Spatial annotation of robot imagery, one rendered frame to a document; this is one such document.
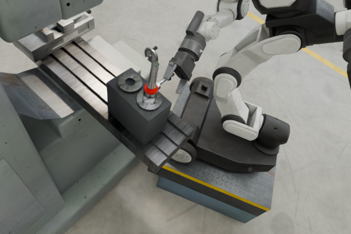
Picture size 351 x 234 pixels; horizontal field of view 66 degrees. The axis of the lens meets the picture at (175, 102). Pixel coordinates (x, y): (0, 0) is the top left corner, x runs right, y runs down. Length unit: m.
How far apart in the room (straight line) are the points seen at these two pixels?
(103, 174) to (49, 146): 0.62
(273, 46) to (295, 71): 2.12
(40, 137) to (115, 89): 0.51
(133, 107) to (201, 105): 0.85
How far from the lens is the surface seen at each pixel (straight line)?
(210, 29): 1.03
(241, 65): 1.29
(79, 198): 1.83
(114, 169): 1.88
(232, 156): 1.64
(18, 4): 0.86
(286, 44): 1.15
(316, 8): 1.14
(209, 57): 2.92
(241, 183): 1.79
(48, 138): 1.35
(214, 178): 1.74
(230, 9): 1.26
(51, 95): 1.30
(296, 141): 2.69
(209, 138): 1.64
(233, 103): 1.49
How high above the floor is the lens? 1.95
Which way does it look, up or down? 53 degrees down
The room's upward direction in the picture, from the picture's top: 17 degrees clockwise
